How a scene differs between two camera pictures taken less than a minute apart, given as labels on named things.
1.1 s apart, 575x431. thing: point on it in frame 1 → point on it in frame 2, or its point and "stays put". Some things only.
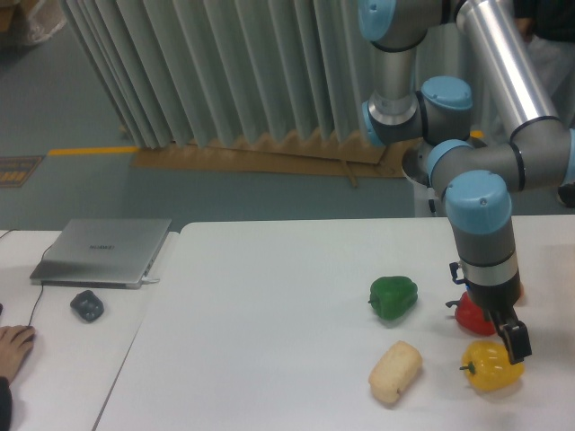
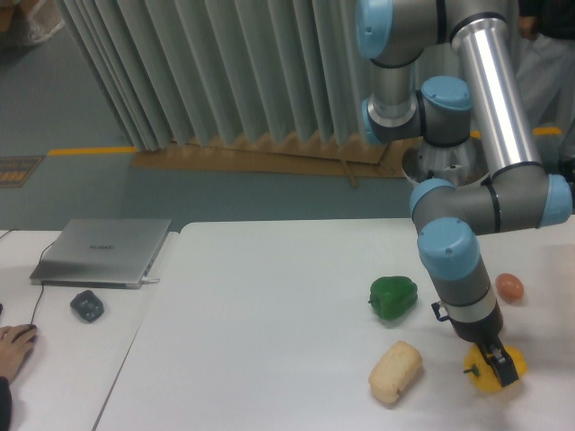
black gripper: x=498 y=302 → x=487 y=333
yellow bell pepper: x=488 y=365 stays put
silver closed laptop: x=116 y=253 stays put
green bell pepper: x=393 y=296 stays put
